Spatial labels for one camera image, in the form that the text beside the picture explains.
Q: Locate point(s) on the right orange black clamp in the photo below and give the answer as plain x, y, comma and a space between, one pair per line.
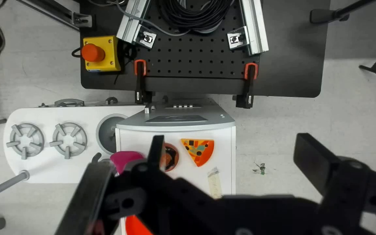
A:
250, 75

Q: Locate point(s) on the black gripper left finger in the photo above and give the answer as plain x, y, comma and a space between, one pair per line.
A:
83, 216

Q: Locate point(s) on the right aluminium rail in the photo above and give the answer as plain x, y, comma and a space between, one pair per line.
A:
253, 36

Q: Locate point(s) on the chocolate toy donut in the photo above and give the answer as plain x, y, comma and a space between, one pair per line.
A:
170, 157

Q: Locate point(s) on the orange black clamp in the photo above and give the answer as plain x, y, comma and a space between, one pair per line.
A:
250, 75
140, 73

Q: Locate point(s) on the orange plastic plate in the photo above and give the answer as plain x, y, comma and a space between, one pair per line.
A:
134, 227

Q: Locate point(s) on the beige tape strip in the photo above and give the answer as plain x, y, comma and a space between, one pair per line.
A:
215, 186

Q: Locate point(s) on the yellow emergency stop button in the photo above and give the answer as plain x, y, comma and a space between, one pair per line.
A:
100, 54

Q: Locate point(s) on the black perforated breadboard table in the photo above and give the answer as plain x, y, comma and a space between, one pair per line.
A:
206, 65

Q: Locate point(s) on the left aluminium rail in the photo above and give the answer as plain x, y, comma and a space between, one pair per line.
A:
131, 27

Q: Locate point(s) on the aluminium rail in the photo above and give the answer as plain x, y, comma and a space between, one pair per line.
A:
131, 27
253, 36

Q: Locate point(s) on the purple plush beet toy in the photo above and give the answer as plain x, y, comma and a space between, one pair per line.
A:
125, 161

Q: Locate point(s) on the toy pizza slice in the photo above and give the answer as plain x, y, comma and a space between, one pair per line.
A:
200, 151

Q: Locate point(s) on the left orange black clamp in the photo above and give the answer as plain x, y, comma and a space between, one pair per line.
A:
140, 73

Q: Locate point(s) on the grey support pole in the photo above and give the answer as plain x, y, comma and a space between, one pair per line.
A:
24, 176

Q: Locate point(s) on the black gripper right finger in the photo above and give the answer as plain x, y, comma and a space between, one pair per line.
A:
348, 187

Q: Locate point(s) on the white toy kitchen stove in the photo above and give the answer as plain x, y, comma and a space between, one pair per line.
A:
57, 144

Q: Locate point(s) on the white toy kitchen counter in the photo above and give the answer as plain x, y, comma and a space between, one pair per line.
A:
204, 121

